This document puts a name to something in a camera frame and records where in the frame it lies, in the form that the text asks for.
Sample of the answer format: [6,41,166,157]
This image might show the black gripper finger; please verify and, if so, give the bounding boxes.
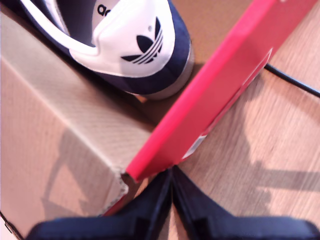
[171,166,241,240]
[104,167,173,240]

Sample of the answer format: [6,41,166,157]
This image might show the red Nike shoebox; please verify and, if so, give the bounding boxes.
[0,0,320,238]

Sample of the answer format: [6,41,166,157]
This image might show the black table cable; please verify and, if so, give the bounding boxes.
[264,63,320,98]

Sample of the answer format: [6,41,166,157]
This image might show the blue suede shoe white stripes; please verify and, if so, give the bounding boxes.
[4,0,195,101]

